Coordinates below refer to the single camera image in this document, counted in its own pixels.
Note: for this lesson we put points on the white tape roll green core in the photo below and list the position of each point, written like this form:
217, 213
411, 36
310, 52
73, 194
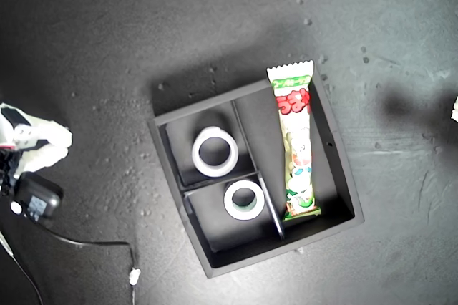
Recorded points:
244, 215

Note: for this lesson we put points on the green printed snack bar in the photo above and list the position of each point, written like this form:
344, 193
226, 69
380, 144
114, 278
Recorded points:
297, 147

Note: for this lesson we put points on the black tray with wells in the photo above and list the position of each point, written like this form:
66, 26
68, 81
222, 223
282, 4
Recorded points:
257, 133

